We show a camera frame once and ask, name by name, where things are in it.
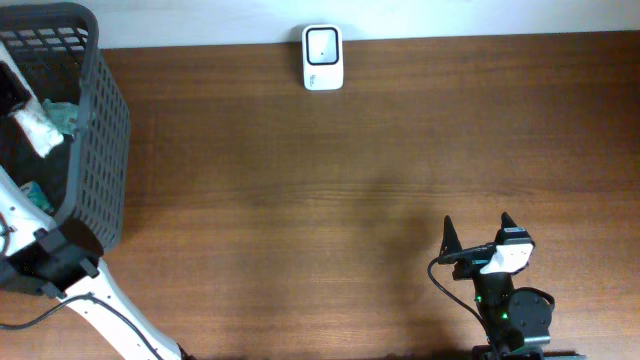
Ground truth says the white barcode scanner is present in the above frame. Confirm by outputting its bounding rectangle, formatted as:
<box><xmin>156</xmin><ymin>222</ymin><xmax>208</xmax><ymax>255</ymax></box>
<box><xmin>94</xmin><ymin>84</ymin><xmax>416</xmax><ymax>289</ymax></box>
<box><xmin>301</xmin><ymin>24</ymin><xmax>344</xmax><ymax>91</ymax></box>

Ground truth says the small teal tissue pack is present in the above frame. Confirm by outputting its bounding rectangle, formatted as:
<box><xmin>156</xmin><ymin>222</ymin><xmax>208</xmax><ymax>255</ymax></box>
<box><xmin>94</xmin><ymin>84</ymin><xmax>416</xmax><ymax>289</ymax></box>
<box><xmin>20</xmin><ymin>181</ymin><xmax>54</xmax><ymax>214</ymax></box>

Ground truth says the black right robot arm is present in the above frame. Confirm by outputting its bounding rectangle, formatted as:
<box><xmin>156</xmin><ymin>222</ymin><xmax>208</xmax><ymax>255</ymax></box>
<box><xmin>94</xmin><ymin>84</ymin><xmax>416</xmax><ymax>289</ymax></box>
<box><xmin>436</xmin><ymin>212</ymin><xmax>555</xmax><ymax>359</ymax></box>

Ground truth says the teal wet wipes pack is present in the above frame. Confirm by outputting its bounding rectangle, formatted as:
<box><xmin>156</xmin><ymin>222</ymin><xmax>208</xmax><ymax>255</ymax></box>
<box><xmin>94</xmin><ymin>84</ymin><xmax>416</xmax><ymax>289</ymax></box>
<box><xmin>42</xmin><ymin>99</ymin><xmax>79</xmax><ymax>136</ymax></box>

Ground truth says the dark grey plastic basket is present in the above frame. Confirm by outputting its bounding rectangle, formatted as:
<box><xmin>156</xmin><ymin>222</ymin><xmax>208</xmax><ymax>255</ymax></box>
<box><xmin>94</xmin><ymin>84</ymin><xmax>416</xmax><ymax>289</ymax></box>
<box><xmin>1</xmin><ymin>2</ymin><xmax>131</xmax><ymax>251</ymax></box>

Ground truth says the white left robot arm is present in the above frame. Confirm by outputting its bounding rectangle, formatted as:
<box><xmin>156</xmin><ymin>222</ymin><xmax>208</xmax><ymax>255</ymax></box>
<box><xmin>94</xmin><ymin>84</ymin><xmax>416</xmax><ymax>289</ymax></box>
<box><xmin>1</xmin><ymin>172</ymin><xmax>190</xmax><ymax>360</ymax></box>

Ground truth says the white cream tube gold cap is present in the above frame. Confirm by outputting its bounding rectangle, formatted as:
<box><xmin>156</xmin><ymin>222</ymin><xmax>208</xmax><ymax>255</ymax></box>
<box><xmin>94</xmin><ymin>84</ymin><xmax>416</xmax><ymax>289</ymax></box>
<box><xmin>1</xmin><ymin>45</ymin><xmax>64</xmax><ymax>158</ymax></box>

